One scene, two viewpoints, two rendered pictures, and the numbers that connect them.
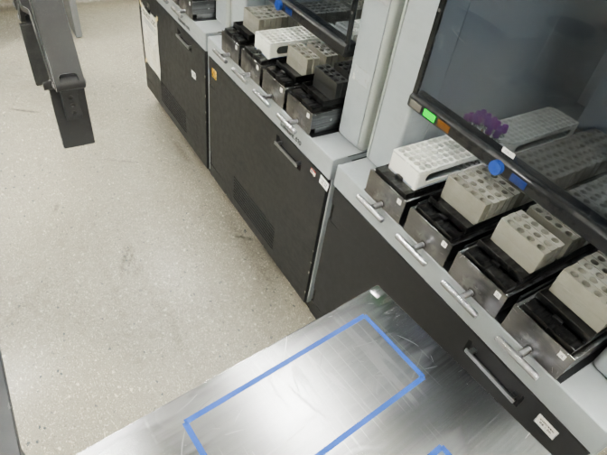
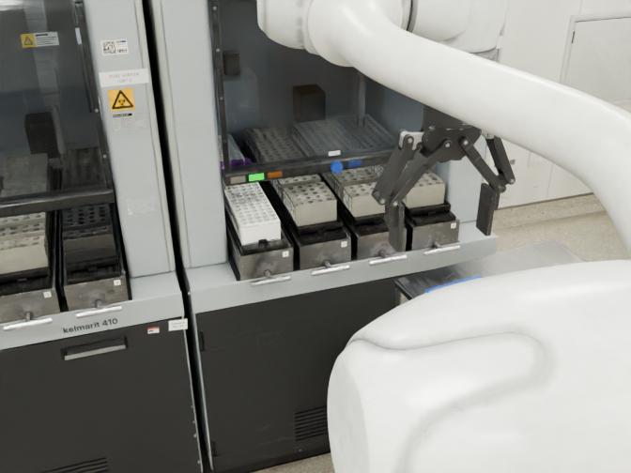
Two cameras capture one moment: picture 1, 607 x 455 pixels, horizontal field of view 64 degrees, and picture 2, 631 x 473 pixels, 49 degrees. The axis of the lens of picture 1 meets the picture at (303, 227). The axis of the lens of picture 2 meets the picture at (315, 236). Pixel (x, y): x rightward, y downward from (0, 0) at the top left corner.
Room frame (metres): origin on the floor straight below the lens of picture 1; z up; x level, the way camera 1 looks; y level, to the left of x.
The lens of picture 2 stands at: (0.32, 1.13, 1.68)
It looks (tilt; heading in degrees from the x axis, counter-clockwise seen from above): 30 degrees down; 290
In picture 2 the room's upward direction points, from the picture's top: straight up
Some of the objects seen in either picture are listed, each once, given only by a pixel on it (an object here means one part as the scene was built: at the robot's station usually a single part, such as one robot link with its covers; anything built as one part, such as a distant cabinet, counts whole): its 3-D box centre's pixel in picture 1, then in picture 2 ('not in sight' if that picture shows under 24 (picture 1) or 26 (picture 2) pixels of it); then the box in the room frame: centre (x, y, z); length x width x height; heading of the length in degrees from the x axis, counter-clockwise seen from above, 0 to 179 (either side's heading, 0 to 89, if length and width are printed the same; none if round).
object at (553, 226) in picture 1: (546, 232); (358, 189); (0.80, -0.51, 0.85); 0.12 x 0.02 x 0.06; 38
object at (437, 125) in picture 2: not in sight; (451, 125); (0.45, 0.28, 1.36); 0.08 x 0.07 x 0.09; 38
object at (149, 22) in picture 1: (148, 40); not in sight; (2.31, 0.91, 0.43); 0.27 x 0.02 x 0.36; 38
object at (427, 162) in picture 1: (447, 157); (248, 208); (1.05, -0.33, 0.83); 0.30 x 0.10 x 0.06; 128
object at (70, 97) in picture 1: (70, 97); (500, 190); (0.38, 0.23, 1.25); 0.03 x 0.01 x 0.05; 38
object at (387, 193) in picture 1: (476, 163); (238, 205); (1.13, -0.43, 0.78); 0.73 x 0.14 x 0.09; 128
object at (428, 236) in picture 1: (520, 197); (290, 197); (1.01, -0.53, 0.78); 0.73 x 0.14 x 0.09; 128
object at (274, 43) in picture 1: (300, 41); not in sight; (1.60, 0.11, 0.83); 0.30 x 0.10 x 0.06; 128
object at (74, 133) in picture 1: (71, 114); (485, 209); (0.39, 0.24, 1.22); 0.03 x 0.01 x 0.07; 128
